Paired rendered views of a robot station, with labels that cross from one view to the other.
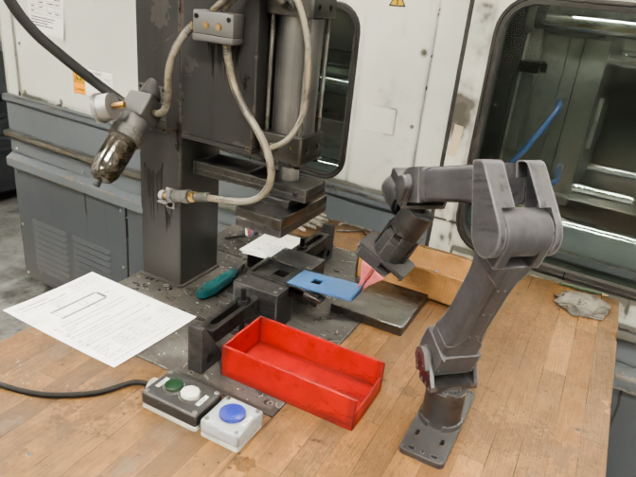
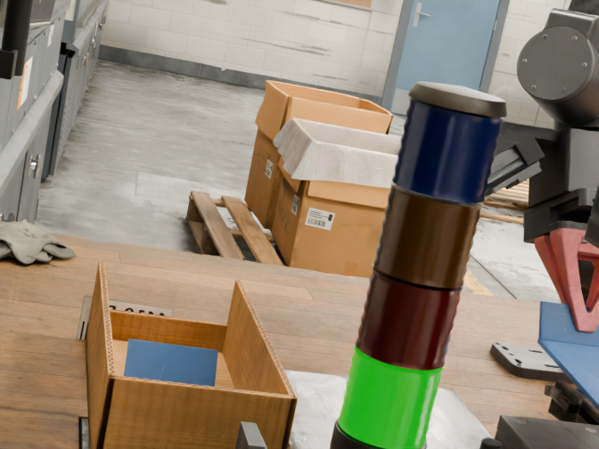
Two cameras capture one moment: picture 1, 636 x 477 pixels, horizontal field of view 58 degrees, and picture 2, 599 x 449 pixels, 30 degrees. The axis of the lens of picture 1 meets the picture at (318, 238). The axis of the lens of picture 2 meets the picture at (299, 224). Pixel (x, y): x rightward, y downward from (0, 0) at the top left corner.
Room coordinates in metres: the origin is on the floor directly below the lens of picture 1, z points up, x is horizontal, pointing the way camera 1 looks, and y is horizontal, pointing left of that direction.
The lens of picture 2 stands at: (1.67, 0.41, 1.23)
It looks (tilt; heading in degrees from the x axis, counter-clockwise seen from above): 12 degrees down; 231
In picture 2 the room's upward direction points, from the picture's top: 12 degrees clockwise
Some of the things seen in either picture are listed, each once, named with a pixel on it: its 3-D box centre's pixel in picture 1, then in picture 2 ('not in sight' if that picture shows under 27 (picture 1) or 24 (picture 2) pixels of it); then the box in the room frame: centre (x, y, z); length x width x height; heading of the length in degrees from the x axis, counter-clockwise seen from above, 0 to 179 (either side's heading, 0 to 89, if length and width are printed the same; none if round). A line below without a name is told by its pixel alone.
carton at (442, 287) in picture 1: (415, 270); (170, 370); (1.24, -0.24, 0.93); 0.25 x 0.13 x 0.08; 65
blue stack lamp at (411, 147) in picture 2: not in sight; (447, 149); (1.35, 0.10, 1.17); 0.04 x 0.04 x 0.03
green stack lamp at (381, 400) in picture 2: not in sight; (390, 393); (1.35, 0.10, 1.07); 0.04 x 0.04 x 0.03
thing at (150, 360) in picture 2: not in sight; (176, 400); (1.25, -0.21, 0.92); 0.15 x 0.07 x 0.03; 63
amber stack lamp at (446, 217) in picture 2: not in sight; (427, 232); (1.35, 0.10, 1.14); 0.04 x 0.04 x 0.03
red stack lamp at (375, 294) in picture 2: not in sight; (408, 314); (1.35, 0.10, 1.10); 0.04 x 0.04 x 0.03
